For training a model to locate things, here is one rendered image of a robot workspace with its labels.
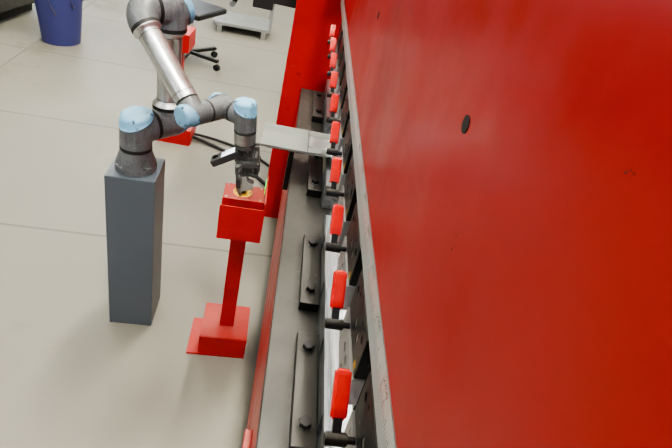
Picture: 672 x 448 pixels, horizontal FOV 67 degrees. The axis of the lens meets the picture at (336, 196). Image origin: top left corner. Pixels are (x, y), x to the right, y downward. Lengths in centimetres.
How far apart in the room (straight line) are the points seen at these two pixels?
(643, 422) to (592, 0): 23
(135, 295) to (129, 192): 53
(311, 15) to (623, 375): 248
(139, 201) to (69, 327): 74
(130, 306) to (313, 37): 154
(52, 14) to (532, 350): 521
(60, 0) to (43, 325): 339
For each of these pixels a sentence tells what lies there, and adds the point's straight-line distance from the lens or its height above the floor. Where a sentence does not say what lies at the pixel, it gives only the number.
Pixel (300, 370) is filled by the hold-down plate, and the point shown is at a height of 90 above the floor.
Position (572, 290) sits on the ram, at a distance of 30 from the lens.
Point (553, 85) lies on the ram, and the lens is 36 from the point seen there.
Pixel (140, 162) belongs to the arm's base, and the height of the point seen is 83.
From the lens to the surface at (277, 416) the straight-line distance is 120.
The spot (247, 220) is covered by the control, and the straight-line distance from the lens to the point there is 186.
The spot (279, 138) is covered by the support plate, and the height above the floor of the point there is 100.
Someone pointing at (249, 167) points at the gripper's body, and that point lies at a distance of 176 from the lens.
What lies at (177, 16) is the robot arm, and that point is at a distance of 188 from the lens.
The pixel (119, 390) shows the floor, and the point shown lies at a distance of 231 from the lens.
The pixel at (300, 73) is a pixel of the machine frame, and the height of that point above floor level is 95.
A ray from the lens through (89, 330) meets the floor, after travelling 251.
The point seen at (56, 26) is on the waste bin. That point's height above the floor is 18.
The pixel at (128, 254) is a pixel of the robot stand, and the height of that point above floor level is 41.
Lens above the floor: 187
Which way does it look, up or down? 32 degrees down
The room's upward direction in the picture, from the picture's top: 14 degrees clockwise
